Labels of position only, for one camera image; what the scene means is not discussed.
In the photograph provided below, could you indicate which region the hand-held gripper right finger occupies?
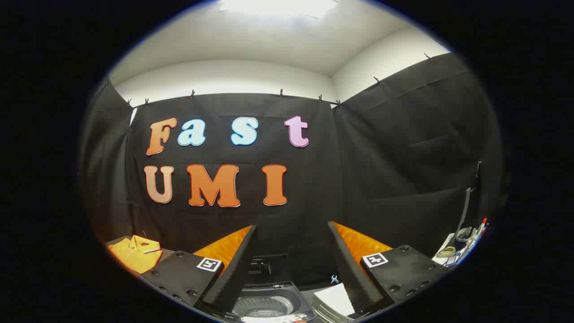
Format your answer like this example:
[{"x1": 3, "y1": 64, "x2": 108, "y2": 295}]
[{"x1": 327, "y1": 221, "x2": 453, "y2": 316}]

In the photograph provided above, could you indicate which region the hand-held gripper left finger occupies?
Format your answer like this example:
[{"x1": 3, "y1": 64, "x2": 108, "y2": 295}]
[{"x1": 141, "y1": 224, "x2": 258, "y2": 314}]

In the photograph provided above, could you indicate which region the dark grey washing machine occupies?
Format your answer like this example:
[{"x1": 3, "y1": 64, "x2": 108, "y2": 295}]
[{"x1": 224, "y1": 282, "x2": 318, "y2": 323}]

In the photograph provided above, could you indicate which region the yellow polo shirt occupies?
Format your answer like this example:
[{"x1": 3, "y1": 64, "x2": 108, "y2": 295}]
[{"x1": 108, "y1": 236, "x2": 163, "y2": 274}]

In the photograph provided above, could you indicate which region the stack of white boards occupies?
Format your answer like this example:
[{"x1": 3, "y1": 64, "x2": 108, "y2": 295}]
[{"x1": 312, "y1": 283, "x2": 360, "y2": 322}]

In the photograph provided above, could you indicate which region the grey side table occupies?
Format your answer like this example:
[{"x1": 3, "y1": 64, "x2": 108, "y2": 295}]
[{"x1": 105, "y1": 236, "x2": 178, "y2": 281}]

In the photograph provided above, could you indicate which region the white cluttered table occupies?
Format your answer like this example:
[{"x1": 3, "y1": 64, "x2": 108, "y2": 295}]
[{"x1": 431, "y1": 218, "x2": 489, "y2": 268}]

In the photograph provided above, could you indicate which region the row of backdrop clips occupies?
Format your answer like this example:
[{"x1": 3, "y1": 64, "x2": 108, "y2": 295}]
[{"x1": 107, "y1": 52, "x2": 436, "y2": 109}]

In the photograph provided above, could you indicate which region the ceiling light panel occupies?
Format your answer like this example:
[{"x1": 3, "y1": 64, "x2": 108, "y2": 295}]
[{"x1": 217, "y1": 0, "x2": 339, "y2": 19}]

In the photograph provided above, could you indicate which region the black hanging strap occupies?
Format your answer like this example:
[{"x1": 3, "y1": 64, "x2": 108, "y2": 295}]
[{"x1": 455, "y1": 161, "x2": 484, "y2": 243}]

